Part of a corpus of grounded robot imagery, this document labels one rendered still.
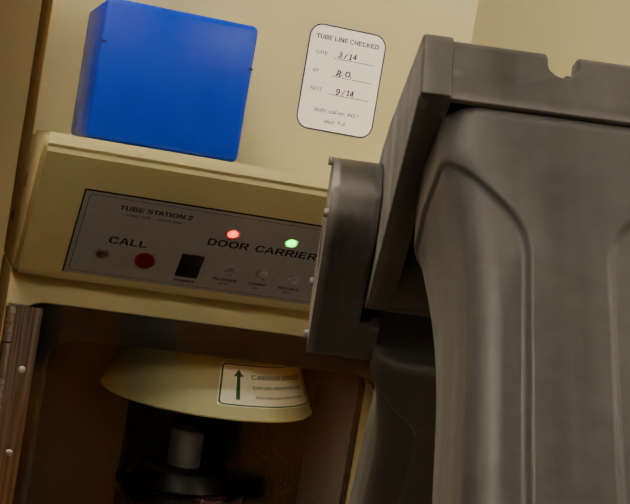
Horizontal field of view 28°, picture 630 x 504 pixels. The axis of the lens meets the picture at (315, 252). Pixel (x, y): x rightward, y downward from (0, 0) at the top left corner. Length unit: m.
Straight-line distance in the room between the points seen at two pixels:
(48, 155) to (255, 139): 0.19
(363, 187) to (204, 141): 0.43
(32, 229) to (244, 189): 0.14
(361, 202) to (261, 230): 0.46
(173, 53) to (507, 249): 0.54
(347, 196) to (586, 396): 0.14
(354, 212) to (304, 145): 0.55
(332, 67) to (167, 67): 0.18
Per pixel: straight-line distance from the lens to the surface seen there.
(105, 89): 0.81
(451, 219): 0.32
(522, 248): 0.30
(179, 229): 0.85
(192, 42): 0.82
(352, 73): 0.96
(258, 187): 0.83
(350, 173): 0.40
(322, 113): 0.95
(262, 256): 0.88
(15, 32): 1.35
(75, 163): 0.81
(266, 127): 0.94
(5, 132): 1.34
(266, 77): 0.94
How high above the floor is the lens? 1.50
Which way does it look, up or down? 3 degrees down
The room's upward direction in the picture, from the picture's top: 10 degrees clockwise
